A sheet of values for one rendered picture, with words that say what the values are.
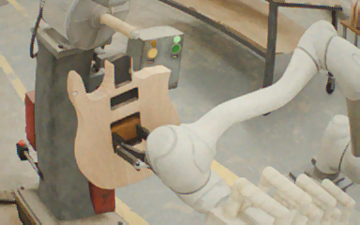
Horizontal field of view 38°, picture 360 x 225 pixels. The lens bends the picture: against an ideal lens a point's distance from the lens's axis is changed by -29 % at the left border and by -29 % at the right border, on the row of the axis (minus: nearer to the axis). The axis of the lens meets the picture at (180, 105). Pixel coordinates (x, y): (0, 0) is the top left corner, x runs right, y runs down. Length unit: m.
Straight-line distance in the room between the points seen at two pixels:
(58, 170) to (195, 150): 1.03
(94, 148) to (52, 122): 0.50
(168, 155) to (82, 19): 0.68
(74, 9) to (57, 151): 0.64
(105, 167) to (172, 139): 0.46
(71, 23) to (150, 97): 0.37
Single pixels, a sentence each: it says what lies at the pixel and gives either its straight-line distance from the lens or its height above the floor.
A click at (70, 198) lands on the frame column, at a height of 0.42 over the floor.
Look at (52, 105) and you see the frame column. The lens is 2.28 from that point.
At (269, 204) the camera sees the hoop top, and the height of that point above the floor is 1.21.
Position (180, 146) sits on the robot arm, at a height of 1.19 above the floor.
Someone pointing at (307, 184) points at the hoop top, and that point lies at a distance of 1.52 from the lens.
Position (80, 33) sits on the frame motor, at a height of 1.20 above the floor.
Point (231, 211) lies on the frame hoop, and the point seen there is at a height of 1.13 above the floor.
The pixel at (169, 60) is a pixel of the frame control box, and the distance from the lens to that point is 2.27.
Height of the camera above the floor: 1.93
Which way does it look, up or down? 27 degrees down
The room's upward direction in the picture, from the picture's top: 8 degrees clockwise
